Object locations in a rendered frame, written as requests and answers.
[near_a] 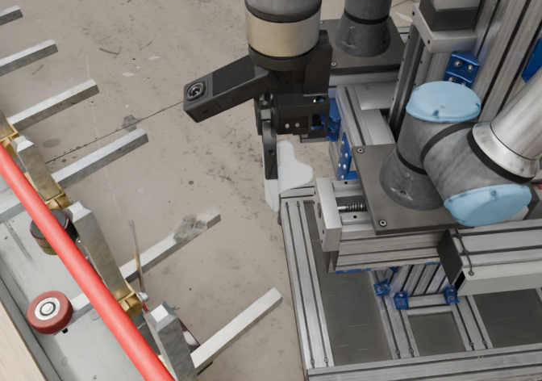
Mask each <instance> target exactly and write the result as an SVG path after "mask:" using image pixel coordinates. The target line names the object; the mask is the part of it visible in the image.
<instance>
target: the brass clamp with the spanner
mask: <svg viewBox="0 0 542 381"><path fill-rule="evenodd" d="M124 280H125V282H126V284H127V286H128V288H129V290H130V293H129V294H127V295H125V296H124V297H123V298H122V299H120V300H119V301H118V302H119V304H120V305H121V307H122V308H123V310H124V311H125V312H126V313H127V315H128V316H129V317H130V319H132V318H133V317H134V315H135V316H137V315H138V314H139V313H140V311H141V309H142V307H143V304H142V303H141V302H140V301H139V299H138V297H137V295H136V293H135V292H134V290H133V289H132V288H131V286H130V285H129V284H128V282H127V281H126V279H125V278H124ZM133 313H134V315H133Z"/></svg>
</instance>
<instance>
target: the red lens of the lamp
mask: <svg viewBox="0 0 542 381"><path fill-rule="evenodd" d="M50 210H58V211H61V212H62V213H64V214H65V216H66V225H65V227H64V229H65V231H66V232H67V233H68V234H69V235H71V233H72V231H73V225H72V223H71V221H70V219H69V217H68V216H67V214H66V213H65V212H64V211H62V210H60V209H50ZM32 222H33V220H32ZM32 222H31V223H30V228H29V229H30V233H31V235H32V236H33V238H34V239H35V241H36V242H37V244H39V245H41V246H43V247H51V245H50V244H49V243H48V241H47V239H46V238H40V237H37V236H35V235H34V234H33V232H32V230H31V225H32Z"/></svg>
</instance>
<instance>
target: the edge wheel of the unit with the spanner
mask: <svg viewBox="0 0 542 381"><path fill-rule="evenodd" d="M72 316H73V305H72V304H71V303H70V301H69V299H68V298H67V296H66V295H65V294H63V293H62V292H60V291H46V292H44V293H42V294H40V295H38V296H36V297H35V298H34V299H33V300H32V302H31V303H30V305H29V307H28V309H27V320H28V322H29V323H30V324H31V326H32V327H33V328H34V329H35V330H36V331H37V332H39V333H42V334H53V333H57V332H59V331H61V330H62V329H63V328H64V327H65V326H66V325H67V324H68V323H69V322H70V320H71V318H72Z"/></svg>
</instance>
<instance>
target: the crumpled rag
mask: <svg viewBox="0 0 542 381"><path fill-rule="evenodd" d="M206 223H207V222H206V221H205V220H198V219H197V215H196V214H188V215H185V216H183V217H182V218H181V219H180V220H179V221H178V227H177V228H175V229H174V230H173V232H174V236H173V238H172V239H174V240H175V241H176V242H177V243H178V242H182V241H191V240H192V239H193V237H194V236H195V235H196V234H200V233H204V232H205V231H206V230H207V224H206Z"/></svg>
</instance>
